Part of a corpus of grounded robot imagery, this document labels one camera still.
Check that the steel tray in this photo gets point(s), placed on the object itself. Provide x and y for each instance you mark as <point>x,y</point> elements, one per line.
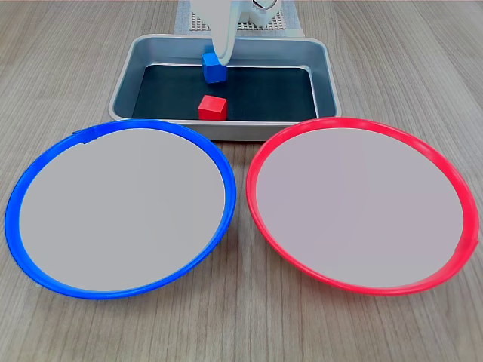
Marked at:
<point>324,75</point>

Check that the small red cube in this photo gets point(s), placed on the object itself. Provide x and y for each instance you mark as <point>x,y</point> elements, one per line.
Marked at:
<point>212,108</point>

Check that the small blue cube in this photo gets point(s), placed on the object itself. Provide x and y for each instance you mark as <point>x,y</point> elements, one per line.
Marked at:
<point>215,71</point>

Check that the white plate with red rim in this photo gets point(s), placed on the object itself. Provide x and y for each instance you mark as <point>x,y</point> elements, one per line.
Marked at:
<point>358,207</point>

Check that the white plate with blue rim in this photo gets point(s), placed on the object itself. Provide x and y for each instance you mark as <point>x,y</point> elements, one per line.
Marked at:
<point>120,211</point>

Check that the black tray mat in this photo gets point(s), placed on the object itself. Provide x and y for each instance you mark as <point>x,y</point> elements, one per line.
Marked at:
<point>264,94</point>

